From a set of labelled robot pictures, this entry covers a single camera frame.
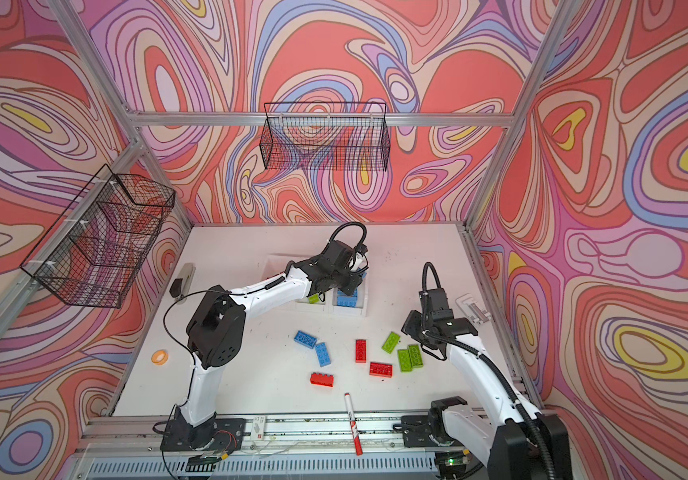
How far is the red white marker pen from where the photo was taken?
0.73 meters

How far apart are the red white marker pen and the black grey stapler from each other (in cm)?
64

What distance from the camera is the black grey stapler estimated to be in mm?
978
